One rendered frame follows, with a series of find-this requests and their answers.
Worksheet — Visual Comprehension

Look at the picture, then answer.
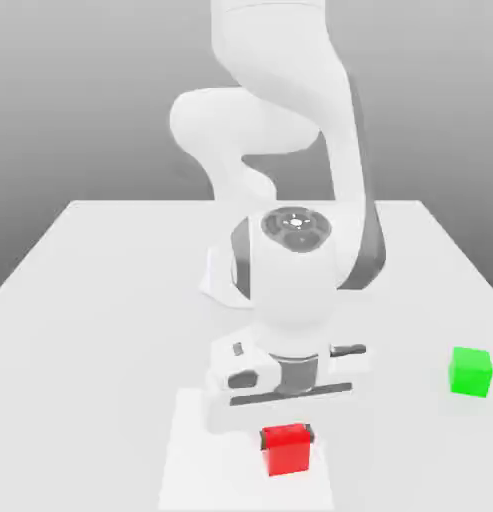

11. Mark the small green cube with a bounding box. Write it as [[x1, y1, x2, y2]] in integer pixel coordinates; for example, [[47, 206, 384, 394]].
[[447, 346, 493, 399]]

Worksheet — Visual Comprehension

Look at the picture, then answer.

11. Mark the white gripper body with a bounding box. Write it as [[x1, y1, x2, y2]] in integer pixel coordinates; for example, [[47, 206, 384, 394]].
[[205, 381, 356, 436]]

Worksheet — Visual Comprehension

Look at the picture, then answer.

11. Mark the small red cube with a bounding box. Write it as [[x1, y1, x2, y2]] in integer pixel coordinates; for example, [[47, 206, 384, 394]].
[[260, 422, 314, 478]]

